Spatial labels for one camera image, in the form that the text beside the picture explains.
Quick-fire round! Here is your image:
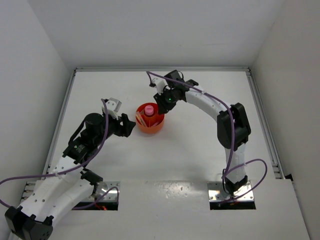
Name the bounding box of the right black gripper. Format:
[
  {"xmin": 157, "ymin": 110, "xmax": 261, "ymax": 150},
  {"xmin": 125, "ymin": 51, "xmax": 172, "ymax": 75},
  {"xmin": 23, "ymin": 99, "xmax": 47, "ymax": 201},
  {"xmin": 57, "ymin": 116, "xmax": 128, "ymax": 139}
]
[{"xmin": 154, "ymin": 87, "xmax": 178, "ymax": 114}]

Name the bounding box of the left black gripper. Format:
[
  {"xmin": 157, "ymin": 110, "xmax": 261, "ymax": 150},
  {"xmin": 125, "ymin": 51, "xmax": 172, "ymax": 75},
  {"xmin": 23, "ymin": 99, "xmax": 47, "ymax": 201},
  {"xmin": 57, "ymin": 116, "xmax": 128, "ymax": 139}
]
[{"xmin": 93, "ymin": 111, "xmax": 135, "ymax": 146}]

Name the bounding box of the pink glue bottle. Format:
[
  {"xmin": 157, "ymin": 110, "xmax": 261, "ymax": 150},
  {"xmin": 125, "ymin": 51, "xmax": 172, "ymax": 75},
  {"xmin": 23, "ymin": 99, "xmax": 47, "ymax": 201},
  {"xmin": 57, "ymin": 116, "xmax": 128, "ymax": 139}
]
[{"xmin": 144, "ymin": 105, "xmax": 155, "ymax": 117}]

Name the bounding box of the pink thin pencil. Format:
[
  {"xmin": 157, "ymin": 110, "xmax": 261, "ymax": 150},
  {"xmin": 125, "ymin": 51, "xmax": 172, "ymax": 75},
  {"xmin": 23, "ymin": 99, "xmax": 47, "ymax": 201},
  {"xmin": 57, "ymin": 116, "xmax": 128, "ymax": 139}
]
[{"xmin": 136, "ymin": 112, "xmax": 147, "ymax": 127}]

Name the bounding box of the yellow beige stick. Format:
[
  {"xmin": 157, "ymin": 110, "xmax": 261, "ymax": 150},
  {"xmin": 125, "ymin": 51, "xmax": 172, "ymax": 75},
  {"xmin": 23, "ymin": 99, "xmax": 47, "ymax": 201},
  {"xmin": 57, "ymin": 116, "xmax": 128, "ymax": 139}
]
[{"xmin": 136, "ymin": 111, "xmax": 146, "ymax": 126}]

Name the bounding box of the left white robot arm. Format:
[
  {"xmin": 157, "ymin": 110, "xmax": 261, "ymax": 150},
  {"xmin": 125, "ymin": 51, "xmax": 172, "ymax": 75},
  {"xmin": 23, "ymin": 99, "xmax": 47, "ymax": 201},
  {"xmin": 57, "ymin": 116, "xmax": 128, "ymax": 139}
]
[{"xmin": 4, "ymin": 113, "xmax": 136, "ymax": 240}]

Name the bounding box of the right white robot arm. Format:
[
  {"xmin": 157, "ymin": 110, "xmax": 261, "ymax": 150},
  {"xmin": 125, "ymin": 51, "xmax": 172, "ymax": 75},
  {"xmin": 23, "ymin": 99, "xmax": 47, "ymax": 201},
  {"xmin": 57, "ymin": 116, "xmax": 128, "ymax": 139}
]
[{"xmin": 147, "ymin": 70, "xmax": 251, "ymax": 196}]

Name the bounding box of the orange round organizer container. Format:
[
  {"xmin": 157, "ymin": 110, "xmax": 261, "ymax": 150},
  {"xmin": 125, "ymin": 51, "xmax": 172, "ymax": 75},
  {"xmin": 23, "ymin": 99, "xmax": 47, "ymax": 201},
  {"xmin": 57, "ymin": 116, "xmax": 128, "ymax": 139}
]
[{"xmin": 135, "ymin": 102, "xmax": 165, "ymax": 134}]

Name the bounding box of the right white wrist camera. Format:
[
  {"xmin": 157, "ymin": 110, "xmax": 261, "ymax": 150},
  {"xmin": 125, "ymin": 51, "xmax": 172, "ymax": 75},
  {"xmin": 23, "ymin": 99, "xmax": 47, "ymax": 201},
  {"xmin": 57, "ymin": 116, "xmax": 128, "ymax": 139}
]
[{"xmin": 149, "ymin": 78, "xmax": 167, "ymax": 95}]

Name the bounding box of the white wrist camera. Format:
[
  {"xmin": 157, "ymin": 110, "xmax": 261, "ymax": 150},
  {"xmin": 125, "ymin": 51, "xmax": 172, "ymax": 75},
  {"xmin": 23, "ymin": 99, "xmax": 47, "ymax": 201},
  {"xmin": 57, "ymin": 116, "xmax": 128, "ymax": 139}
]
[
  {"xmin": 149, "ymin": 78, "xmax": 167, "ymax": 95},
  {"xmin": 102, "ymin": 97, "xmax": 122, "ymax": 120}
]

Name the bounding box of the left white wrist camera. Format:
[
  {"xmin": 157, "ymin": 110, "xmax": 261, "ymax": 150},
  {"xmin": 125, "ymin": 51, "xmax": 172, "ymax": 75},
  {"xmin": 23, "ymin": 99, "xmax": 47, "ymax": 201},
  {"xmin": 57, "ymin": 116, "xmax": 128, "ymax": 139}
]
[{"xmin": 102, "ymin": 97, "xmax": 122, "ymax": 120}]

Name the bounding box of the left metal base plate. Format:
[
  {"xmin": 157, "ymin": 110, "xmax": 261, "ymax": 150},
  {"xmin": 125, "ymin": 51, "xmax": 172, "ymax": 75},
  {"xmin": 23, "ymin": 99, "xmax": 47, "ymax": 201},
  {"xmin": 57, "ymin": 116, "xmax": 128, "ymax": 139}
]
[{"xmin": 83, "ymin": 181, "xmax": 121, "ymax": 203}]

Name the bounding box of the metal base plate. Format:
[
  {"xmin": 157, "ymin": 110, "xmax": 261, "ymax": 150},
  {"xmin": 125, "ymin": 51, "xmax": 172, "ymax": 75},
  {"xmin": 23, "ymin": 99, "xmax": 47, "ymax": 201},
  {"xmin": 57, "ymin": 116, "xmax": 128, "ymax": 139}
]
[
  {"xmin": 207, "ymin": 181, "xmax": 254, "ymax": 203},
  {"xmin": 83, "ymin": 181, "xmax": 121, "ymax": 203}
]

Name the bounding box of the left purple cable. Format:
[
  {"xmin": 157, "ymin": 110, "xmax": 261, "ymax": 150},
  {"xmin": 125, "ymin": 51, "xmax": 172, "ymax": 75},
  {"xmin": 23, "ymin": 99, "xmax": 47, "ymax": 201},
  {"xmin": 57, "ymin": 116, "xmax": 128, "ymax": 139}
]
[{"xmin": 0, "ymin": 97, "xmax": 120, "ymax": 210}]

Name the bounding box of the purple cable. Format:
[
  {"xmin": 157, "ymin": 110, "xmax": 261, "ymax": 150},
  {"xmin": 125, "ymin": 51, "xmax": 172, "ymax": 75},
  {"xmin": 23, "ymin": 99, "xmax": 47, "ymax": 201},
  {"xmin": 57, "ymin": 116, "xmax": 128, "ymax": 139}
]
[
  {"xmin": 146, "ymin": 71, "xmax": 268, "ymax": 201},
  {"xmin": 0, "ymin": 97, "xmax": 120, "ymax": 210}
]

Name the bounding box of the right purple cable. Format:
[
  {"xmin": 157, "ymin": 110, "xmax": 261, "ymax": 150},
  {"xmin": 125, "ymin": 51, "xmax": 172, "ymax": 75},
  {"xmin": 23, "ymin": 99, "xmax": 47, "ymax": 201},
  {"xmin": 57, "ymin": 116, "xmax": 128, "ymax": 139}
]
[{"xmin": 146, "ymin": 71, "xmax": 268, "ymax": 201}]

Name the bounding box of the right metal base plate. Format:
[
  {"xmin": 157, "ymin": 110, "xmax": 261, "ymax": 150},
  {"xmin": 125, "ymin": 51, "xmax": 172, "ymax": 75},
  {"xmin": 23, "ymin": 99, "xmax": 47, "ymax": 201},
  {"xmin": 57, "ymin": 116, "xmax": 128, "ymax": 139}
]
[{"xmin": 207, "ymin": 181, "xmax": 254, "ymax": 203}]

